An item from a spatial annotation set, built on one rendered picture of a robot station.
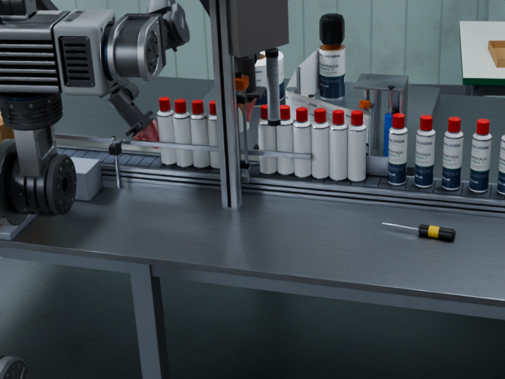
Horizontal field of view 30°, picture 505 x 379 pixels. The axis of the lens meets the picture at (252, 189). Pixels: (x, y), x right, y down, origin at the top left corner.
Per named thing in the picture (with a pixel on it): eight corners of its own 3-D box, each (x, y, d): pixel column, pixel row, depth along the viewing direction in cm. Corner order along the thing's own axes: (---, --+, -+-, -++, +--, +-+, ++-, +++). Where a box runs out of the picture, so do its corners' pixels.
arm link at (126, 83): (88, 83, 278) (110, 70, 274) (101, 71, 288) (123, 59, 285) (110, 117, 281) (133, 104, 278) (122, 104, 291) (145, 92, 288)
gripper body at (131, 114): (155, 113, 284) (139, 95, 283) (142, 128, 276) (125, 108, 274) (140, 125, 288) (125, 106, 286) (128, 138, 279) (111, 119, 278)
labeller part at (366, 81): (408, 78, 268) (408, 74, 267) (402, 92, 258) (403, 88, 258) (361, 75, 271) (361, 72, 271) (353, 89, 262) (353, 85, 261)
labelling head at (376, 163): (406, 159, 279) (409, 76, 268) (400, 177, 268) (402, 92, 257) (360, 155, 283) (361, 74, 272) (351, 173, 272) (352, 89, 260)
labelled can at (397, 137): (407, 179, 268) (409, 112, 258) (404, 187, 263) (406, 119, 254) (388, 177, 269) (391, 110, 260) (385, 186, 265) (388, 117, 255)
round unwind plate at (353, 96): (384, 86, 335) (384, 83, 334) (368, 119, 308) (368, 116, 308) (299, 81, 343) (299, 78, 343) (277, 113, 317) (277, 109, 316)
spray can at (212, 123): (229, 162, 283) (225, 98, 273) (225, 170, 278) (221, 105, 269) (213, 162, 284) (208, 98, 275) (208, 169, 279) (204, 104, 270)
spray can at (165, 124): (181, 159, 286) (176, 96, 277) (173, 166, 282) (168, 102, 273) (166, 157, 288) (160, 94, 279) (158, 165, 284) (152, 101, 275)
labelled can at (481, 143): (488, 186, 261) (494, 117, 252) (487, 195, 257) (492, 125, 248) (469, 184, 263) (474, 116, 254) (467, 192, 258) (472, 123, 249)
